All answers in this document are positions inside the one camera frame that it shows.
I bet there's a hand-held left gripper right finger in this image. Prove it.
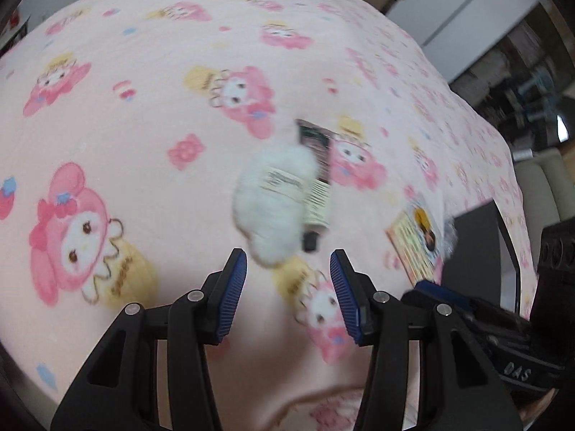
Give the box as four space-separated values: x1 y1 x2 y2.
329 249 524 431

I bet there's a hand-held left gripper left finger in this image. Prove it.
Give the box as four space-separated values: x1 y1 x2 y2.
50 248 249 431

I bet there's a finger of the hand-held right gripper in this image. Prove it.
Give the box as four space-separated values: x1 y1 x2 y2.
401 279 478 316

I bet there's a yellow and pink printed card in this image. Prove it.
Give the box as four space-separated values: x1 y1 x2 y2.
385 210 443 286

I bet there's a black storage box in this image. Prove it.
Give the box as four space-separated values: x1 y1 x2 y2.
440 198 524 317

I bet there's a white plush toy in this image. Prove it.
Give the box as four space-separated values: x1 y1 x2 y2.
231 144 317 267

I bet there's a pink and black cream tube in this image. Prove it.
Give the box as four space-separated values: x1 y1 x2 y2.
295 119 334 253

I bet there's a clear crinkled plastic wrap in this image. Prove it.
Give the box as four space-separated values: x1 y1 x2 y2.
442 215 460 259

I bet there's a grey padded sofa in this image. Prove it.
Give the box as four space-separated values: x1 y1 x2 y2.
512 148 567 238

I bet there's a black glass table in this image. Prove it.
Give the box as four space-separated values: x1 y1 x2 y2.
449 9 575 149

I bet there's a pink cartoon printed blanket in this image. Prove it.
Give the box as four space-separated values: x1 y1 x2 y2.
0 0 540 431

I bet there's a white cabinet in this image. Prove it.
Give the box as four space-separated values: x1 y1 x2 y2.
386 0 540 84

